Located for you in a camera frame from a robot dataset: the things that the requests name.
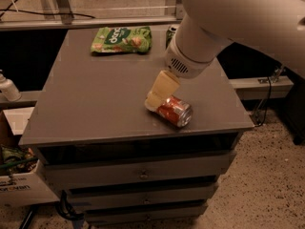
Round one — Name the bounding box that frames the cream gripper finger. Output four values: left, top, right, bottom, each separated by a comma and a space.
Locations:
144, 70, 180, 112

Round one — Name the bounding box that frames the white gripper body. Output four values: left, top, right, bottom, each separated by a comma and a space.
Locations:
165, 38, 217, 78

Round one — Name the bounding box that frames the red coke can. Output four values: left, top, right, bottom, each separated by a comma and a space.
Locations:
156, 95, 193, 128

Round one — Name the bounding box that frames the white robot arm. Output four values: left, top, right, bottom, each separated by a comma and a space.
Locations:
145, 0, 305, 112

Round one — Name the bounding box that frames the green soda can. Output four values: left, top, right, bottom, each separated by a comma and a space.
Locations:
166, 25, 179, 46

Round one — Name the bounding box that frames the green chip bag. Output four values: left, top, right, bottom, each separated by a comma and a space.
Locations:
91, 27, 152, 53

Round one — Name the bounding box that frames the top grey drawer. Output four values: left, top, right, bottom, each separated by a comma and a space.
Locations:
46, 151, 236, 190

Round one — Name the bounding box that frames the grey drawer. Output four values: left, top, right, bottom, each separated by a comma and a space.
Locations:
85, 200, 207, 225
68, 179, 217, 211
46, 151, 236, 190

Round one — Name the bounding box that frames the grey drawer cabinet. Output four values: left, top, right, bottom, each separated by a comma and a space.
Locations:
18, 23, 255, 226

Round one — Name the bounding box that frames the middle grey drawer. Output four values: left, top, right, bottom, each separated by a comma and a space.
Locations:
68, 179, 217, 211

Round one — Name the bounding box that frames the bottom grey drawer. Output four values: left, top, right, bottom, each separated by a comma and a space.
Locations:
85, 200, 207, 225

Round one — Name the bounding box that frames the white plastic bottle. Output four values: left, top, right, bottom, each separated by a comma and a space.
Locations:
0, 71, 22, 101

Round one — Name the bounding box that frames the white cardboard box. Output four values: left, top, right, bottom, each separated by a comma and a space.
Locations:
0, 107, 59, 207

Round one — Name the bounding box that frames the metal frame rail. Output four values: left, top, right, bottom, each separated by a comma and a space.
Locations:
0, 16, 180, 31

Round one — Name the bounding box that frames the black cable under cabinet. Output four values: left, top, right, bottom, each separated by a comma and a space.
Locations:
55, 190, 85, 221

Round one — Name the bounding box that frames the black cable on rail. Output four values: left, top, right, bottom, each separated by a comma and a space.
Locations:
0, 0, 96, 20

